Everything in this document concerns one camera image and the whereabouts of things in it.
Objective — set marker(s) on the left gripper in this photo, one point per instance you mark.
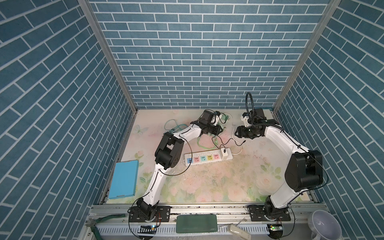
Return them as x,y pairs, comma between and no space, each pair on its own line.
216,131

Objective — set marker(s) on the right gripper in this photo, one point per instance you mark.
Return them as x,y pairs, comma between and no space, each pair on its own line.
241,132

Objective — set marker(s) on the white power strip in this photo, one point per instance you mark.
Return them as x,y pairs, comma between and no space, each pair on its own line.
205,157

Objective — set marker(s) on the white charger adapter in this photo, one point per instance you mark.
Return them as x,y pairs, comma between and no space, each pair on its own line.
224,154

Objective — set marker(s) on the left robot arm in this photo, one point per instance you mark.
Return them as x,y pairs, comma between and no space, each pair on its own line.
168,154

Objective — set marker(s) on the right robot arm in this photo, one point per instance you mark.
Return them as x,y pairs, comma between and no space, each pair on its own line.
304,170

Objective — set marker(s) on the blue sheet at left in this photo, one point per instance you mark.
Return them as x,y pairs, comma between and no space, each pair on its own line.
124,180

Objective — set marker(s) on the white small device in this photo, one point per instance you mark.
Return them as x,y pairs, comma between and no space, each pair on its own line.
238,232

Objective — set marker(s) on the white bowl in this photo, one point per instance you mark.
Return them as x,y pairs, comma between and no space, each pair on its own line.
324,226

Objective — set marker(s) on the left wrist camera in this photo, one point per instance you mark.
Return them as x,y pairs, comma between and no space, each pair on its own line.
216,118

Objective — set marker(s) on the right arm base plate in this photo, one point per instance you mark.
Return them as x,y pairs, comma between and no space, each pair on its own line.
255,212

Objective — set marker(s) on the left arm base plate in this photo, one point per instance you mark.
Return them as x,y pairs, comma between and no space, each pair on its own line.
163,212

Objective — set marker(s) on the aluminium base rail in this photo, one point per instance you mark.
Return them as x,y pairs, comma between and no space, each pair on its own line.
111,222

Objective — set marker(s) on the green box on rail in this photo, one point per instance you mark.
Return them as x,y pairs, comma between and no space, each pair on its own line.
204,223

